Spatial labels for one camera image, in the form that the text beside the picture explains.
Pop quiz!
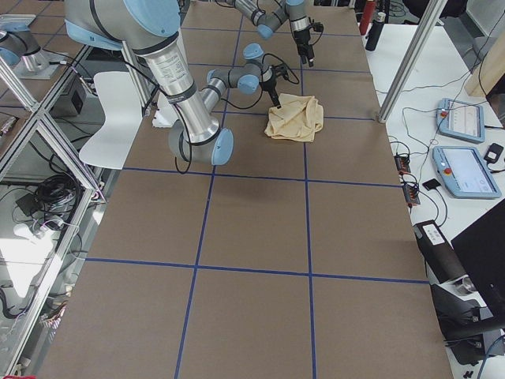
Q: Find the cream long-sleeve printed shirt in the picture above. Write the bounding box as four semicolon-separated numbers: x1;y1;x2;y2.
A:
264;93;324;142

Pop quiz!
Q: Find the blue teach pendant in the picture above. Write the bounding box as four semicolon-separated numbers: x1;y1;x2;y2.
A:
432;146;502;200
436;98;485;144

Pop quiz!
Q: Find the red cylinder bottle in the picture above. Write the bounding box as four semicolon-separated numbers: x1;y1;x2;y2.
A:
359;0;376;36

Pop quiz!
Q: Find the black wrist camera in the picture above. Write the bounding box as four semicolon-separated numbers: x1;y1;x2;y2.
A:
310;21;324;33
271;64;290;81

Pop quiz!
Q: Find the black power adapter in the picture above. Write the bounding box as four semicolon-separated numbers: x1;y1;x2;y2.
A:
484;143;504;164

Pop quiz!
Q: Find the far blue teach pendant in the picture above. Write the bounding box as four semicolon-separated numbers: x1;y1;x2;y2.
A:
436;98;485;144

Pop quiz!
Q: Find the near blue teach pendant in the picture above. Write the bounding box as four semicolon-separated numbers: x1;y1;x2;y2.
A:
432;146;502;200

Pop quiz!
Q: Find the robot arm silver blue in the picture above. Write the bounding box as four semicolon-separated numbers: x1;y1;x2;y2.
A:
225;0;324;67
65;1;280;166

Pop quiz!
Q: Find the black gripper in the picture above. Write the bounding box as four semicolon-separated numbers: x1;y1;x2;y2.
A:
293;28;315;66
260;70;282;108

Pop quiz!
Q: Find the white curved base cover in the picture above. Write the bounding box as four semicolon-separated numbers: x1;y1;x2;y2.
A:
79;71;144;170

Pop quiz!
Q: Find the black monitor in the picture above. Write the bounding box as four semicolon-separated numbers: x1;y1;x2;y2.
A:
451;201;504;315

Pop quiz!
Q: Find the black labelled box device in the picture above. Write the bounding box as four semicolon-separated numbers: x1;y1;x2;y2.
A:
413;220;466;283

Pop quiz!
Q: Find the orange black connector block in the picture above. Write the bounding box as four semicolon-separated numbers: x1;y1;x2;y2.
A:
394;154;411;175

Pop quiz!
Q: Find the aluminium frame post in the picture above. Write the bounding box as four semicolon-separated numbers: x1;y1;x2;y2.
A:
377;0;447;123

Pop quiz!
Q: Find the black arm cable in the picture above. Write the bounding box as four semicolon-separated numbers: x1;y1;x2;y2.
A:
118;54;301;174

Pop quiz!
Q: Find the black water bottle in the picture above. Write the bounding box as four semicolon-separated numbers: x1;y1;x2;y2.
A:
365;12;387;51

